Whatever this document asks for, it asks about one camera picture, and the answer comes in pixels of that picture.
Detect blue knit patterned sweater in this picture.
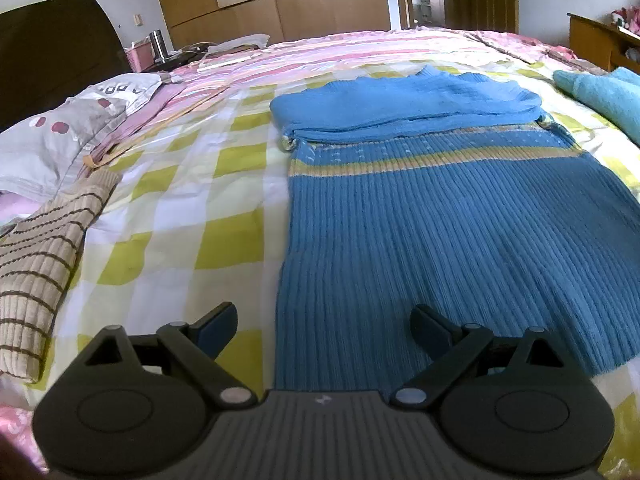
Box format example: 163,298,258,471
270,67,639,393

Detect checkered green white bedsheet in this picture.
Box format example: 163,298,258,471
32,56,639,479

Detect beige brown striped sweater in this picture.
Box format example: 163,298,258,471
1,168,122,382

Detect grey pillow with red dots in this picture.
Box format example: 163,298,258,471
1,72,180,203

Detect pink striped quilt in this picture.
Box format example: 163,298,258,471
80,27,604,176

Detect pink storage box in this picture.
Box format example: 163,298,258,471
125,41,154,73

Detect steel thermos cup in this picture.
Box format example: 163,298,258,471
149,29,169,63

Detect folded light blue towel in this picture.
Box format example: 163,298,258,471
552,67,640,144

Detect white cloth on nightstand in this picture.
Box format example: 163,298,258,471
206,34,270,56

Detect wooden side cabinet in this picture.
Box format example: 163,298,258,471
568,13,639,73

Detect pink floral fabric bundle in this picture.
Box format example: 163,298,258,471
611,6,640,36

